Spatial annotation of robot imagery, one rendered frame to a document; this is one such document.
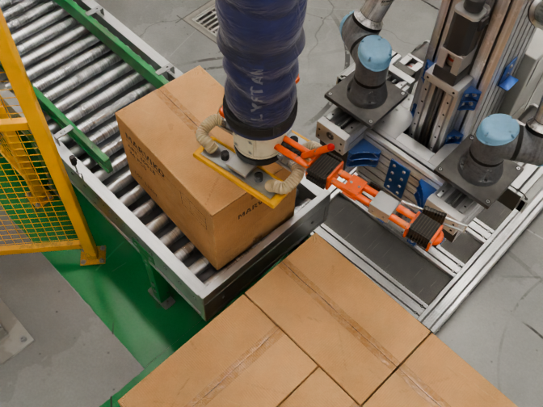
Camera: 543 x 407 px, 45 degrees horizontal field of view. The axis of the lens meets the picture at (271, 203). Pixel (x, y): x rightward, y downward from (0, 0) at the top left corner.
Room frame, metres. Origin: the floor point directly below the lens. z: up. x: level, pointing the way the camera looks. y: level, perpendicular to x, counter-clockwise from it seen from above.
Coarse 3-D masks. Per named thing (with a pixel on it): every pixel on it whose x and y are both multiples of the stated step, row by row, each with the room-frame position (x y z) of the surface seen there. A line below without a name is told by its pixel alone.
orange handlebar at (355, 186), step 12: (288, 144) 1.29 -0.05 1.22; (300, 144) 1.28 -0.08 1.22; (288, 156) 1.24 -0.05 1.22; (336, 180) 1.15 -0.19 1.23; (348, 180) 1.14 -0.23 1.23; (360, 180) 1.15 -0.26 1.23; (348, 192) 1.11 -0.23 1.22; (360, 192) 1.12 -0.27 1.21; (372, 192) 1.11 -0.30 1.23; (396, 216) 1.03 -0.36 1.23; (408, 216) 1.03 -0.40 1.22
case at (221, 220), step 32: (160, 96) 1.71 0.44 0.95; (192, 96) 1.72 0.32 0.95; (128, 128) 1.55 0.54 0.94; (160, 128) 1.55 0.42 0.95; (192, 128) 1.56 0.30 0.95; (128, 160) 1.61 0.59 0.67; (160, 160) 1.41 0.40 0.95; (192, 160) 1.41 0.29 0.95; (160, 192) 1.44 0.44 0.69; (192, 192) 1.27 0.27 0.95; (224, 192) 1.28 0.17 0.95; (192, 224) 1.28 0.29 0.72; (224, 224) 1.21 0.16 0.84; (256, 224) 1.31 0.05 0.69; (224, 256) 1.20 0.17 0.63
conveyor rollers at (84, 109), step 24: (0, 0) 2.71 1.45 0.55; (24, 0) 2.71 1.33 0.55; (48, 0) 2.72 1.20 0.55; (24, 24) 2.58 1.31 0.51; (48, 24) 2.57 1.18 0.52; (72, 24) 2.57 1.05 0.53; (24, 48) 2.37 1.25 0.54; (48, 48) 2.37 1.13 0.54; (72, 48) 2.37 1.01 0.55; (96, 48) 2.38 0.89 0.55; (72, 72) 2.25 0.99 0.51; (96, 72) 2.24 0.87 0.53; (120, 72) 2.24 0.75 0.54; (48, 96) 2.06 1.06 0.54; (72, 96) 2.06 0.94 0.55; (96, 96) 2.06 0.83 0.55; (72, 120) 1.93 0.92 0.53; (96, 120) 1.92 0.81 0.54; (96, 144) 1.80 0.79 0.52; (120, 144) 1.80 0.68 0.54; (120, 168) 1.68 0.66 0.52; (144, 192) 1.55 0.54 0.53; (144, 216) 1.43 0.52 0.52; (168, 216) 1.42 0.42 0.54; (168, 240) 1.31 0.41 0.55; (192, 264) 1.21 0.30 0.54
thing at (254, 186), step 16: (224, 144) 1.36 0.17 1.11; (208, 160) 1.29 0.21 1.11; (224, 160) 1.29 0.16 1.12; (224, 176) 1.24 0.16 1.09; (240, 176) 1.23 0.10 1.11; (256, 176) 1.22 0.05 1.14; (272, 176) 1.24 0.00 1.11; (256, 192) 1.17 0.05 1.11; (272, 192) 1.17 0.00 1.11; (288, 192) 1.19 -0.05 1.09
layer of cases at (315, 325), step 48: (288, 288) 1.12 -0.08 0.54; (336, 288) 1.13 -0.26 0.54; (240, 336) 0.92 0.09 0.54; (288, 336) 0.93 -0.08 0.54; (336, 336) 0.93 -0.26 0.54; (384, 336) 0.94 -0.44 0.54; (432, 336) 0.95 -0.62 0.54; (144, 384) 0.72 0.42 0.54; (192, 384) 0.73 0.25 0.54; (240, 384) 0.74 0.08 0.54; (288, 384) 0.74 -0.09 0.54; (336, 384) 0.75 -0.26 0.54; (384, 384) 0.76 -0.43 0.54; (432, 384) 0.77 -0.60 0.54; (480, 384) 0.77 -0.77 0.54
